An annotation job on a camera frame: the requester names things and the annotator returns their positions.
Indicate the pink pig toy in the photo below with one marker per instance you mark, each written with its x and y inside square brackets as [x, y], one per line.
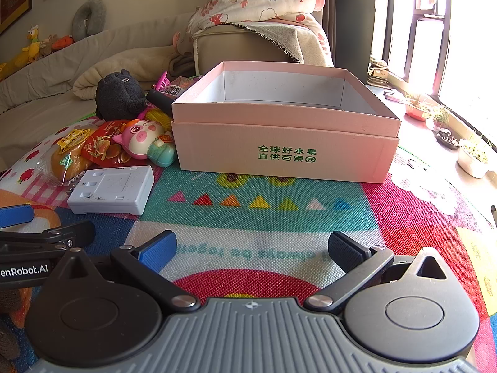
[143, 136]

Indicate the pink toy basket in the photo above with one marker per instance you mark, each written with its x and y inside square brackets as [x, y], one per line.
[162, 81]

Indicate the pink cardboard box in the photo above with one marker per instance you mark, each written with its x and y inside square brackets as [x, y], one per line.
[291, 143]

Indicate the orange plush toy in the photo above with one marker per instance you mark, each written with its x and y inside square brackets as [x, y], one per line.
[62, 42]

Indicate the red plant bowl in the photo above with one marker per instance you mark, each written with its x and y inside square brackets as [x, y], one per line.
[417, 110]

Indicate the bread bun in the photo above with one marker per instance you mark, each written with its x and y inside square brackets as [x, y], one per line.
[66, 163]

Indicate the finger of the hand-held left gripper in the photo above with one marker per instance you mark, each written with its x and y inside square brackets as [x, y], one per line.
[15, 216]
[58, 236]

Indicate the yellow corn toy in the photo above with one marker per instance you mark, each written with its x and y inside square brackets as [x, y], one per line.
[159, 115]

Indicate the striped snack packet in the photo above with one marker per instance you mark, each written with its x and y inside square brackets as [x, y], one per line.
[180, 87]

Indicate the beige sofa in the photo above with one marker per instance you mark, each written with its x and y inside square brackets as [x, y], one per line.
[225, 46]

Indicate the colourful play mat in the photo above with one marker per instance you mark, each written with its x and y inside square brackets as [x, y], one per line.
[252, 217]

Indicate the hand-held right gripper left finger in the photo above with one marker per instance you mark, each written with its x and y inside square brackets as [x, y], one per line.
[157, 248]

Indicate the beige blanket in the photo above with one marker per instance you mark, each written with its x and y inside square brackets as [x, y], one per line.
[116, 66]

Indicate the brown plush toy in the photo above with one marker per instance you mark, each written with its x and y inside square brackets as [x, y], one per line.
[46, 46]

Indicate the grey curtain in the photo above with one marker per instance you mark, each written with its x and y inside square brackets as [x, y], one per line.
[349, 15]

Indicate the framed wall picture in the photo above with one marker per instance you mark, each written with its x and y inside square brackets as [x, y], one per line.
[11, 0]

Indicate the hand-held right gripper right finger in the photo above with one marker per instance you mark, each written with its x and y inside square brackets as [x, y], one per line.
[343, 248]

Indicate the grey folded cloth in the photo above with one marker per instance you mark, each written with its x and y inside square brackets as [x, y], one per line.
[182, 64]

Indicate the white plant pot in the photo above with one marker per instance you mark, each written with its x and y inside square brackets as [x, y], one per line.
[471, 163]

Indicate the dark window frame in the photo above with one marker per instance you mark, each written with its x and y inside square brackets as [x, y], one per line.
[421, 15]

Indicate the black cylinder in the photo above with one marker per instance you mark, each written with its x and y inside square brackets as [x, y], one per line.
[159, 99]

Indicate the floral quilt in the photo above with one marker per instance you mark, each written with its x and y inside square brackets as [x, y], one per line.
[252, 4]

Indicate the black plush toy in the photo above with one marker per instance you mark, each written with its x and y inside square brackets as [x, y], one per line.
[116, 93]

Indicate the dark plant bowl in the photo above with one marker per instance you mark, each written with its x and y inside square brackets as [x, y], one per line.
[447, 140]

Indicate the fringed towel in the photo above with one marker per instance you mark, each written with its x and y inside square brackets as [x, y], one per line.
[306, 42]

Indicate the yellow plush giraffe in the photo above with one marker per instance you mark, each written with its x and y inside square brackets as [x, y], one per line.
[33, 44]

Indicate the red snack packet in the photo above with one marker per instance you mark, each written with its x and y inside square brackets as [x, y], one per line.
[101, 143]

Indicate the white power adapter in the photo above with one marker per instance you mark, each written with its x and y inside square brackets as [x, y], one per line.
[112, 186]

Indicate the grey neck pillow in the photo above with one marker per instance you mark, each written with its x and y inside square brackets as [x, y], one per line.
[83, 19]

